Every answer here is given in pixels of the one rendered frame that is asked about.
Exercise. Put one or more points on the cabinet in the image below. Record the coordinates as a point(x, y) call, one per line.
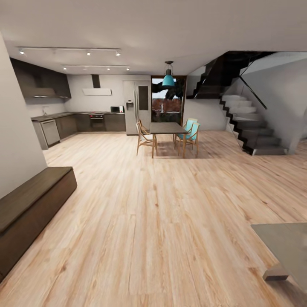
point(58, 83)
point(25, 211)
point(32, 79)

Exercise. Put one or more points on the stairs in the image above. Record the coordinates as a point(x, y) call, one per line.
point(221, 79)

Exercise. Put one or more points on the room light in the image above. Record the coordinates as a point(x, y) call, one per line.
point(168, 79)

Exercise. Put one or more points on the coffee table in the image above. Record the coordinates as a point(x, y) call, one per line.
point(288, 243)

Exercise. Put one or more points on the microwave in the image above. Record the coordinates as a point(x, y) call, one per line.
point(117, 109)

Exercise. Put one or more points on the dishwasher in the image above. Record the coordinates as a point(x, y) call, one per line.
point(50, 132)

